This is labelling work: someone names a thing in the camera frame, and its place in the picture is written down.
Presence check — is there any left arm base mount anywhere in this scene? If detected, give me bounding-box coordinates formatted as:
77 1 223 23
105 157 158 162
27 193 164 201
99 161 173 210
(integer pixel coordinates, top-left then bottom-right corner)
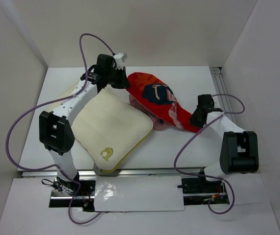
41 179 96 212

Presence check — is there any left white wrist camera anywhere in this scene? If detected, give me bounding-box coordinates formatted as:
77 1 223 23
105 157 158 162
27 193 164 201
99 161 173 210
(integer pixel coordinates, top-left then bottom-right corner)
113 52 127 70

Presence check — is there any aluminium front rail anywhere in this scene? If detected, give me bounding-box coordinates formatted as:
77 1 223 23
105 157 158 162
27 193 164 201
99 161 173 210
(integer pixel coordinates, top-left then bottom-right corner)
22 167 205 178

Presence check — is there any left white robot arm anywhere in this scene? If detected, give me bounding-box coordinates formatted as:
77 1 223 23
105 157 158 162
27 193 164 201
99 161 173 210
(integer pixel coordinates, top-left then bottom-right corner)
39 53 130 195

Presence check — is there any aluminium side rail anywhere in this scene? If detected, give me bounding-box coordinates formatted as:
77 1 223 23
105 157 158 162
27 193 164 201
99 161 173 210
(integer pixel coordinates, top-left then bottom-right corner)
210 66 236 123

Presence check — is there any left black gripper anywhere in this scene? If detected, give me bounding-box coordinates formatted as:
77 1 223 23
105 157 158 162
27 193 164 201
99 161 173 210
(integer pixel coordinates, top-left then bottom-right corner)
105 66 130 89

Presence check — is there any purple cable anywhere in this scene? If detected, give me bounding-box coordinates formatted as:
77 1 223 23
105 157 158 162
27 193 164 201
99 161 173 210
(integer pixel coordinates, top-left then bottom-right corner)
6 33 115 225
173 93 245 215

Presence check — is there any cream memory foam pillow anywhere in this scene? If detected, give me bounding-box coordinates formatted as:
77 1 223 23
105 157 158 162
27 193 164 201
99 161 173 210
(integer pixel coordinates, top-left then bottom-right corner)
50 83 153 173

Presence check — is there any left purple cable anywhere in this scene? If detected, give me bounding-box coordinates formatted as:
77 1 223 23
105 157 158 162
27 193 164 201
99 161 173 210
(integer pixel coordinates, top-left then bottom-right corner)
6 33 115 225

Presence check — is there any white cover plate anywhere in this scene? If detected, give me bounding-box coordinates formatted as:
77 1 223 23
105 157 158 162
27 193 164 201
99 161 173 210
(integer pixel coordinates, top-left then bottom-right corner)
93 176 185 212

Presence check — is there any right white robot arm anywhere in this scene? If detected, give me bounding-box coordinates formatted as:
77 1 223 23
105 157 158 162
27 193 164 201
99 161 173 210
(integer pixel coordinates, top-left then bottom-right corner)
189 94 259 192

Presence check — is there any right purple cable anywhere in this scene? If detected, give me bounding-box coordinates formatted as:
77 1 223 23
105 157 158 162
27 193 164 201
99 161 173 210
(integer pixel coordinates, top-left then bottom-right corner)
173 93 245 215

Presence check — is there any red printed pillowcase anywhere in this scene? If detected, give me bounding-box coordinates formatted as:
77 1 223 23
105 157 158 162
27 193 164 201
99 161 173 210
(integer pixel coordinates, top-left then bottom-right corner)
127 72 201 133

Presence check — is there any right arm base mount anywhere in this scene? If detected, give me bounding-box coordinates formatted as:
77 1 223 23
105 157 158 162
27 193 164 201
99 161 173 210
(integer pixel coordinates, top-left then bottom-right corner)
177 174 230 206

